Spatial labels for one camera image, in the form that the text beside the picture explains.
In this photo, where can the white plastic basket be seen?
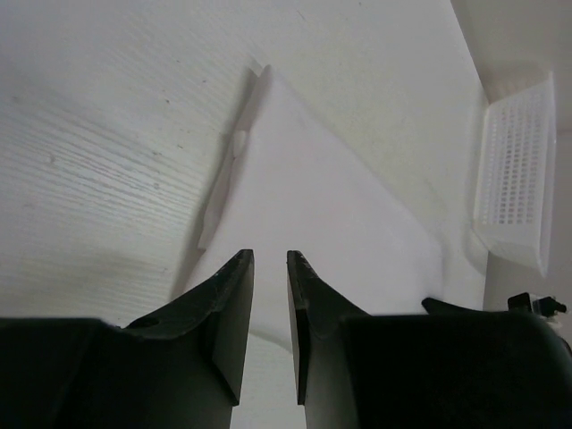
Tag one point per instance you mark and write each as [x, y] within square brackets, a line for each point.
[514, 191]

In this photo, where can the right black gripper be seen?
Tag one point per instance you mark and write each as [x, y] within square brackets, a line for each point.
[546, 308]

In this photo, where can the white tank top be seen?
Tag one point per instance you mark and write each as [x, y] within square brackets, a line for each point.
[288, 183]

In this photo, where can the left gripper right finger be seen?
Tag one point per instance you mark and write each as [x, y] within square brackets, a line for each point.
[470, 370]

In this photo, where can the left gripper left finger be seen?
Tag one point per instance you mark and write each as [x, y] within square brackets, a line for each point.
[180, 366]

